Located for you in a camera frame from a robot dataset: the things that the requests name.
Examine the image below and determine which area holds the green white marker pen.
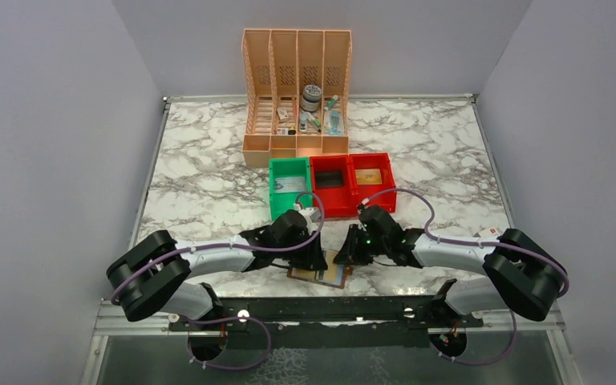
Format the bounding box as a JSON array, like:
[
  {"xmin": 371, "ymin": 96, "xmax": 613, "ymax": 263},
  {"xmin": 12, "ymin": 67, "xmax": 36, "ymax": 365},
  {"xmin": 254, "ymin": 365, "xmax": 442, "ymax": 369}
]
[{"xmin": 304, "ymin": 112, "xmax": 322, "ymax": 132}]

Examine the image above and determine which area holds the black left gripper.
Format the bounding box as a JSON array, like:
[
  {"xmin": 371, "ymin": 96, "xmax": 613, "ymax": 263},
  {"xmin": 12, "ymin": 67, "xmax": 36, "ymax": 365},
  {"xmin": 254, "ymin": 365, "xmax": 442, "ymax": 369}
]
[{"xmin": 275, "ymin": 229, "xmax": 328, "ymax": 271}]

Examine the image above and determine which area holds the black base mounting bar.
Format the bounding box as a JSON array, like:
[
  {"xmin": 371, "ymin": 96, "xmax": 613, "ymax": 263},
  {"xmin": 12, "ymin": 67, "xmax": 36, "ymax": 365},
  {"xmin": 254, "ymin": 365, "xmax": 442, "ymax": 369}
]
[{"xmin": 168, "ymin": 295, "xmax": 483, "ymax": 350}]

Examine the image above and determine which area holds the black card in red bin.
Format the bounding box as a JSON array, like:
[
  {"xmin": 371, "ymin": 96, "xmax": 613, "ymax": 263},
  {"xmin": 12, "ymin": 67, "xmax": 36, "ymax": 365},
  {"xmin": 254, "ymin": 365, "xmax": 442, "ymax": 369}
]
[{"xmin": 314, "ymin": 171, "xmax": 345, "ymax": 189}]

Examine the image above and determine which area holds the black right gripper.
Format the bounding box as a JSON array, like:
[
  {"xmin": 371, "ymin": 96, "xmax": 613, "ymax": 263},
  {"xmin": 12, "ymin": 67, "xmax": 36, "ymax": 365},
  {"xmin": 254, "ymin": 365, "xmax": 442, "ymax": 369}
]
[{"xmin": 334, "ymin": 223, "xmax": 389, "ymax": 265}]

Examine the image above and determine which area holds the red plastic bin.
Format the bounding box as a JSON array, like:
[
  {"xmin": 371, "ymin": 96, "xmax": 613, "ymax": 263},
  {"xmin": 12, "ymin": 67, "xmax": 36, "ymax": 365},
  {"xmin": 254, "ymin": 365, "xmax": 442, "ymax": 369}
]
[
  {"xmin": 310, "ymin": 155, "xmax": 356, "ymax": 218},
  {"xmin": 349, "ymin": 152, "xmax": 397, "ymax": 213}
]

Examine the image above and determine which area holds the orange plastic desk organizer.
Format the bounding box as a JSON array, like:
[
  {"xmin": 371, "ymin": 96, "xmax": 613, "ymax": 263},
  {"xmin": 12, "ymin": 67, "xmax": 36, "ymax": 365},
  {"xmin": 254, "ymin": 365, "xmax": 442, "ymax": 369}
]
[{"xmin": 241, "ymin": 29, "xmax": 353, "ymax": 168}]

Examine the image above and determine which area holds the grey round tin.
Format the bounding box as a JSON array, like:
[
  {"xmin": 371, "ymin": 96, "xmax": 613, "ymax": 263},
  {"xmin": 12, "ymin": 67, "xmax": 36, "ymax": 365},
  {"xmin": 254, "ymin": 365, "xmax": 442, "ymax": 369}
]
[{"xmin": 299, "ymin": 84, "xmax": 322, "ymax": 113}]

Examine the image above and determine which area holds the small white red box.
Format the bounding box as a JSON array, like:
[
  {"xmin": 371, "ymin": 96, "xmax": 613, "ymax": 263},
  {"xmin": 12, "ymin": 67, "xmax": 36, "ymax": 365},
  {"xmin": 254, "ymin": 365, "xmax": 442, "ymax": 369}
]
[{"xmin": 475, "ymin": 227, "xmax": 504, "ymax": 238}]

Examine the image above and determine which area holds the gold VIP card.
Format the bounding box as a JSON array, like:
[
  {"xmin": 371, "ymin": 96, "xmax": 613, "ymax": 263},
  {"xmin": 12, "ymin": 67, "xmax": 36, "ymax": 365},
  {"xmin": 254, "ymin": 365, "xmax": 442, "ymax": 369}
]
[{"xmin": 355, "ymin": 168, "xmax": 383, "ymax": 185}]

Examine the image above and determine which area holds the teal packaged item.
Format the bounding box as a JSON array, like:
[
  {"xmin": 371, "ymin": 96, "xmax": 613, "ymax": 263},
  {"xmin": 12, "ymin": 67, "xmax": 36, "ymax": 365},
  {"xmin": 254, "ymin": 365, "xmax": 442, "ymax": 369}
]
[{"xmin": 323, "ymin": 109, "xmax": 346, "ymax": 136}]

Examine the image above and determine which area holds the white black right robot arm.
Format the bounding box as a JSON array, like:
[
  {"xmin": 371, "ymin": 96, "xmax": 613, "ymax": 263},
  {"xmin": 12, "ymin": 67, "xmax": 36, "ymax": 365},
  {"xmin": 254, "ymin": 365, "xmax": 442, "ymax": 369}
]
[{"xmin": 334, "ymin": 205, "xmax": 569, "ymax": 326}]

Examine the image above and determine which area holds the aluminium frame rail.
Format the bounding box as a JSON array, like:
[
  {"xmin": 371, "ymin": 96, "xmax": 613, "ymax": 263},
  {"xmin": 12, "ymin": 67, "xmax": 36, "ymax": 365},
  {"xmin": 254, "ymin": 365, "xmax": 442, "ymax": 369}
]
[{"xmin": 93, "ymin": 295, "xmax": 566, "ymax": 336}]

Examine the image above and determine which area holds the small grey white bottle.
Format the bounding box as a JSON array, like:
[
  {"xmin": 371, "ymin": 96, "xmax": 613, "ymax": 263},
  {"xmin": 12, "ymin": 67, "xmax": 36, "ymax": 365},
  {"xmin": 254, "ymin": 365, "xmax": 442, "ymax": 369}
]
[{"xmin": 298, "ymin": 117, "xmax": 307, "ymax": 132}]

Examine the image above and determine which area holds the small teal tube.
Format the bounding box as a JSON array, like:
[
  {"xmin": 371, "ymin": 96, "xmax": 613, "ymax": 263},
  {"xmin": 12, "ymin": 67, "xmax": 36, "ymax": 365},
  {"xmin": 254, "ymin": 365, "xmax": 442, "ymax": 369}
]
[{"xmin": 324, "ymin": 95, "xmax": 338, "ymax": 111}]

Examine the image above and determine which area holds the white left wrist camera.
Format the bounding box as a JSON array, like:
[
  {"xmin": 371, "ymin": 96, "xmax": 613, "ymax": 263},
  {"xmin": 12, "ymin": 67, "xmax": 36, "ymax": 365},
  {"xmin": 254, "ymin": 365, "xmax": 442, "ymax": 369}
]
[{"xmin": 298, "ymin": 207, "xmax": 323, "ymax": 233}]

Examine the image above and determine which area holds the green plastic bin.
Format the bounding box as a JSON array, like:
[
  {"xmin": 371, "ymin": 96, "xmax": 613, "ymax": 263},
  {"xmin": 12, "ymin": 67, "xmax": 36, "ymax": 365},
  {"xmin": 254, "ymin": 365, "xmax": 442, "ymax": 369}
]
[{"xmin": 269, "ymin": 157, "xmax": 312, "ymax": 221}]

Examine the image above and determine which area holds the silver card in green bin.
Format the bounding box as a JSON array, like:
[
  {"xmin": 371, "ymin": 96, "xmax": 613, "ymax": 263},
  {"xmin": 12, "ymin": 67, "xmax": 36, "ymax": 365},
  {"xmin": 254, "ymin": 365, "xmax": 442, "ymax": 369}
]
[{"xmin": 273, "ymin": 176, "xmax": 306, "ymax": 193}]

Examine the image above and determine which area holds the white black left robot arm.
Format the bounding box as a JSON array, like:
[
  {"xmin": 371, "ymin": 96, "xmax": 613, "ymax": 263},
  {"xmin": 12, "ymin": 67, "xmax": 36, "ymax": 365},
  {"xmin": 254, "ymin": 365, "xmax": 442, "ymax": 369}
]
[{"xmin": 106, "ymin": 207, "xmax": 326, "ymax": 330}]

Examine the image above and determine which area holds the brown leather card holder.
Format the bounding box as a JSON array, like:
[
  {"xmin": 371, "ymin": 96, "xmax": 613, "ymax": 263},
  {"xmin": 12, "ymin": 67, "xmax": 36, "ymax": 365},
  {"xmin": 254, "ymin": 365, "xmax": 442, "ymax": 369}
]
[{"xmin": 286, "ymin": 249, "xmax": 353, "ymax": 289}]

